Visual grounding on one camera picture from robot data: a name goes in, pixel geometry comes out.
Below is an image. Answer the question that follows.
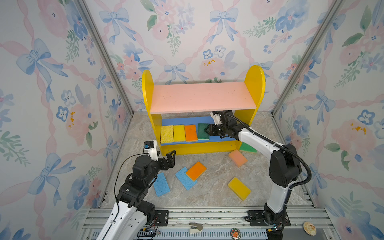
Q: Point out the dark green scrub sponge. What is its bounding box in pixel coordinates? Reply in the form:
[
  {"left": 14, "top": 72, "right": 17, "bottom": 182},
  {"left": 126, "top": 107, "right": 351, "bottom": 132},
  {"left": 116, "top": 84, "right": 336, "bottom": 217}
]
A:
[{"left": 197, "top": 123, "right": 210, "bottom": 141}]

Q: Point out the orange scrub sponge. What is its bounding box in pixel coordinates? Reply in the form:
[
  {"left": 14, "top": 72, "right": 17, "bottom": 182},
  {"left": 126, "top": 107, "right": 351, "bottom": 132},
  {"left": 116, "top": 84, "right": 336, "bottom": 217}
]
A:
[{"left": 185, "top": 125, "right": 198, "bottom": 143}]

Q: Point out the yellow scrub sponge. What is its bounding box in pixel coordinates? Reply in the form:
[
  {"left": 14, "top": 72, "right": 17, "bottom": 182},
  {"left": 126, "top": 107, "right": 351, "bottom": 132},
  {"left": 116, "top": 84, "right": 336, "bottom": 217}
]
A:
[{"left": 173, "top": 125, "right": 186, "bottom": 143}]

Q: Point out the bright green scrub sponge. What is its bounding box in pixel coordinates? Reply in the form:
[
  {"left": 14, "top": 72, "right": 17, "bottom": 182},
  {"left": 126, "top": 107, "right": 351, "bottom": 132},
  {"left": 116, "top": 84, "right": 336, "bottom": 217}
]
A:
[{"left": 239, "top": 143, "right": 258, "bottom": 153}]

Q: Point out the porous yellow sponge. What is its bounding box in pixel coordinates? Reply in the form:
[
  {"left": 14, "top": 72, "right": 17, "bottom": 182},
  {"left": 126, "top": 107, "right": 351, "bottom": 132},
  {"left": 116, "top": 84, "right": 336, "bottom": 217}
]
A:
[{"left": 161, "top": 126, "right": 174, "bottom": 144}]

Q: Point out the pale yellow sponge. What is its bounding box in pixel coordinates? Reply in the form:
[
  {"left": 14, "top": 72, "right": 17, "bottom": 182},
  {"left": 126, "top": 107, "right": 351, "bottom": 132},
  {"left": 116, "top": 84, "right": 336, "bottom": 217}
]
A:
[{"left": 186, "top": 162, "right": 207, "bottom": 182}]

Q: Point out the pink orange sponge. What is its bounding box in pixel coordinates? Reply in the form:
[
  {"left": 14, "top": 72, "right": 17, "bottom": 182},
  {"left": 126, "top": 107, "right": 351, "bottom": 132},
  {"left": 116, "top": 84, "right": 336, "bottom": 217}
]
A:
[{"left": 229, "top": 150, "right": 248, "bottom": 168}]

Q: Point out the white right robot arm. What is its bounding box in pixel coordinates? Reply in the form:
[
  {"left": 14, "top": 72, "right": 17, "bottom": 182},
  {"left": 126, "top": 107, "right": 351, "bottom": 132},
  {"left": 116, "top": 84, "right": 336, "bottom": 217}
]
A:
[{"left": 205, "top": 111, "right": 308, "bottom": 232}]

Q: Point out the pink upper shelf board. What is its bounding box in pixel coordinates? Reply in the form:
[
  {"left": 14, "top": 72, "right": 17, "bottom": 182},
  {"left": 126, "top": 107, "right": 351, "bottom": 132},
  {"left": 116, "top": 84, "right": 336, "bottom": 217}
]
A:
[{"left": 143, "top": 82, "right": 263, "bottom": 114}]

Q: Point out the light blue sponge left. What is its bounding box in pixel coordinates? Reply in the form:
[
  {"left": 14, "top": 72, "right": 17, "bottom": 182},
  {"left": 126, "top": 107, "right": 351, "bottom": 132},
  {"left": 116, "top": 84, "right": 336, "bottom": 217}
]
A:
[{"left": 154, "top": 173, "right": 171, "bottom": 197}]

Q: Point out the light blue sponge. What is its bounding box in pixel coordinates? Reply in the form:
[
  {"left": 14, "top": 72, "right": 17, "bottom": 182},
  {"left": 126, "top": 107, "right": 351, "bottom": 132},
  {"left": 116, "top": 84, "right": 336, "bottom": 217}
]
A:
[
  {"left": 154, "top": 173, "right": 171, "bottom": 197},
  {"left": 175, "top": 167, "right": 198, "bottom": 191}
]

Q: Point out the light blue sponge right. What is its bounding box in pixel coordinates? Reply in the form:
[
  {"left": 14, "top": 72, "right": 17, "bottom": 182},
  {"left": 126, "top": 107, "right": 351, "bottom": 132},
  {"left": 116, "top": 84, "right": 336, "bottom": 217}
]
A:
[{"left": 175, "top": 167, "right": 198, "bottom": 191}]

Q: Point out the round sticker badge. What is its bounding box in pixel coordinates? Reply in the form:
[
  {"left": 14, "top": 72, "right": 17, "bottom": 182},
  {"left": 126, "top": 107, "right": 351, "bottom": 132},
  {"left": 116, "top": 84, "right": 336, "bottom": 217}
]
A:
[{"left": 230, "top": 228, "right": 242, "bottom": 240}]

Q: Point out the round beige disc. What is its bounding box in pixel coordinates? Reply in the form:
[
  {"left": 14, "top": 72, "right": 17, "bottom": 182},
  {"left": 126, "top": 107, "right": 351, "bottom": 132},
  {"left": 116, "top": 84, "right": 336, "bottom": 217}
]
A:
[{"left": 303, "top": 222, "right": 317, "bottom": 237}]

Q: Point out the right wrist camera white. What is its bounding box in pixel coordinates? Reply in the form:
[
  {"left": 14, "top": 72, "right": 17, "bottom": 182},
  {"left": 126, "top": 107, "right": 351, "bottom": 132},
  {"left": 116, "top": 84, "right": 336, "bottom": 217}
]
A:
[{"left": 210, "top": 111, "right": 224, "bottom": 126}]

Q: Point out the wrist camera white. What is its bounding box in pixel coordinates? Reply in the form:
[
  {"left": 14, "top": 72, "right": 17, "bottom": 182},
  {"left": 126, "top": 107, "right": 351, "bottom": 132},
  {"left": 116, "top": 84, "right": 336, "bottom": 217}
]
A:
[
  {"left": 210, "top": 111, "right": 224, "bottom": 126},
  {"left": 144, "top": 141, "right": 159, "bottom": 162}
]

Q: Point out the black corrugated cable hose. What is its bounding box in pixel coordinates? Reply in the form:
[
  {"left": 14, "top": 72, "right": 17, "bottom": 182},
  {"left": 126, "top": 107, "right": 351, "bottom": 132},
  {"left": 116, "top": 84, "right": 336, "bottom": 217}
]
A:
[{"left": 220, "top": 111, "right": 312, "bottom": 190}]

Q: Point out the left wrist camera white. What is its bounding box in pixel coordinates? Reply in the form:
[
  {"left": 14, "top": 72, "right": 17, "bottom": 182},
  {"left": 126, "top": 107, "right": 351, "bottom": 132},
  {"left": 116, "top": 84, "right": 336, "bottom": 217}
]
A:
[{"left": 144, "top": 141, "right": 159, "bottom": 162}]

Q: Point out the thin black cable left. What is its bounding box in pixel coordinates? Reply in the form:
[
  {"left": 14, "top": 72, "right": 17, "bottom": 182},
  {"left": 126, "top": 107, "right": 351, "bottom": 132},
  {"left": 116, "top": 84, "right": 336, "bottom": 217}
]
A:
[{"left": 113, "top": 152, "right": 151, "bottom": 229}]

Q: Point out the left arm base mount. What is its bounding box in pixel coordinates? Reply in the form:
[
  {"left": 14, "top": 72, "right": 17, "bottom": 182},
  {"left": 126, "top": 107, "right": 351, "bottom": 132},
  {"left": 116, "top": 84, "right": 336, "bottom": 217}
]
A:
[{"left": 145, "top": 210, "right": 170, "bottom": 228}]

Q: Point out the yellow shelf unit frame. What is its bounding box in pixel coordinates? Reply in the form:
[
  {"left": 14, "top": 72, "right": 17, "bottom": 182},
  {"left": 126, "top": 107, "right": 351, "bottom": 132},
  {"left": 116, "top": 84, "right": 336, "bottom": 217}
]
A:
[{"left": 142, "top": 66, "right": 266, "bottom": 155}]

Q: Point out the beige clip on rail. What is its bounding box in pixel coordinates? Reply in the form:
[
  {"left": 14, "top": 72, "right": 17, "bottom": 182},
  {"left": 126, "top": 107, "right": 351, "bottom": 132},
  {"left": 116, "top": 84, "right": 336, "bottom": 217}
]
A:
[{"left": 189, "top": 223, "right": 203, "bottom": 234}]

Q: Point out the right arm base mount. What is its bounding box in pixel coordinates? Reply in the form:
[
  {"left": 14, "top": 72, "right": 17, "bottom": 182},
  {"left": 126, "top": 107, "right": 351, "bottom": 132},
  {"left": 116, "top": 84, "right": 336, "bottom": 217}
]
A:
[{"left": 244, "top": 209, "right": 291, "bottom": 232}]

